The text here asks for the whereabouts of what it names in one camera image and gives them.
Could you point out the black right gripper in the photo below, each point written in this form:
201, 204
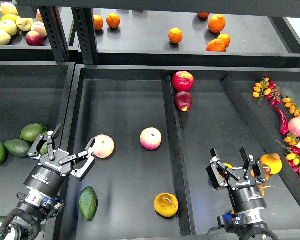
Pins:
250, 175

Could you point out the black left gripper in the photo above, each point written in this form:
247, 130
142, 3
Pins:
60, 161

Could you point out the dark green avocado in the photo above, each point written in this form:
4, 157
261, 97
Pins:
88, 203
18, 147

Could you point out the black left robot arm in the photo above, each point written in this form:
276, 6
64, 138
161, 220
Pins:
44, 183

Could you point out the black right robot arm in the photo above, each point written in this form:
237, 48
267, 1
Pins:
246, 221

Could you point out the green avocado right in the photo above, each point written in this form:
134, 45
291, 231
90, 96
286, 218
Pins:
44, 147

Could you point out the yellow pear with stem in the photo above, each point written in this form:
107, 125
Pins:
267, 171

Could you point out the green avocado top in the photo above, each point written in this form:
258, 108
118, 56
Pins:
30, 132

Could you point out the yellow pear with brown top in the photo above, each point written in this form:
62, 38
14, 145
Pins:
273, 160

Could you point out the pink apple left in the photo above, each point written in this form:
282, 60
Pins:
104, 146

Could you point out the pink apple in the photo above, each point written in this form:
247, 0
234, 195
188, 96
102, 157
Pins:
104, 146
150, 138

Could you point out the mixed cherry tomato cluster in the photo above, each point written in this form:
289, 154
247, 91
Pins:
291, 151

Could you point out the red chili pepper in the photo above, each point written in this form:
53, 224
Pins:
284, 129

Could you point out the black left produce bin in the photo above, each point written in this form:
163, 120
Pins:
30, 92

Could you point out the black produce bin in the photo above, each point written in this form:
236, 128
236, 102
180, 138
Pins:
122, 101
30, 92

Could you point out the pink peach right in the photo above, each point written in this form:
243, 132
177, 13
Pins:
294, 126

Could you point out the dark red apple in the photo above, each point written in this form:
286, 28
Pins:
183, 101

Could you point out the orange red cherry tomato bunch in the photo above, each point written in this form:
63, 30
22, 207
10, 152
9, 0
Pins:
269, 90

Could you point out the pink apple centre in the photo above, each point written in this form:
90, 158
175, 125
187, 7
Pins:
150, 138

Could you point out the black middle produce bin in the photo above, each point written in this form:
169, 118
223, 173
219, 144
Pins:
122, 101

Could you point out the bright red apple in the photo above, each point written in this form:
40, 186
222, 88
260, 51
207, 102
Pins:
183, 81

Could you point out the black upper left shelf tray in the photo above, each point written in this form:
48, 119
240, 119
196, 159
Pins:
19, 50

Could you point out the red apple on left shelf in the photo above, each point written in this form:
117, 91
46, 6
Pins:
34, 38

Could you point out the orange front right shelf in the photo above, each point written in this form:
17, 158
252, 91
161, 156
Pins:
216, 45

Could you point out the orange behind front right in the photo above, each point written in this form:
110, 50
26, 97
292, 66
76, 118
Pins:
225, 38

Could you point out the pale peach on left shelf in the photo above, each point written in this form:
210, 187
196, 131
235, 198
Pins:
40, 28

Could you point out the pale yellow apple with stem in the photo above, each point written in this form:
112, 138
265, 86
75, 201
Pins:
24, 24

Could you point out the pale yellow apple centre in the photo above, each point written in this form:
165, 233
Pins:
9, 26

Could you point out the yellow lemon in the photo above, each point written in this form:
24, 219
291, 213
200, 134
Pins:
10, 16

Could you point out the black shelf upright post left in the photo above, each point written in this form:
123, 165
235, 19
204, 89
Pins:
55, 33

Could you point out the black shelf upright post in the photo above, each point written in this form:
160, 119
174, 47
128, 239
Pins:
85, 29
55, 33

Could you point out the black shelf upright post right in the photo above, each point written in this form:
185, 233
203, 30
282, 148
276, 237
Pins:
85, 29

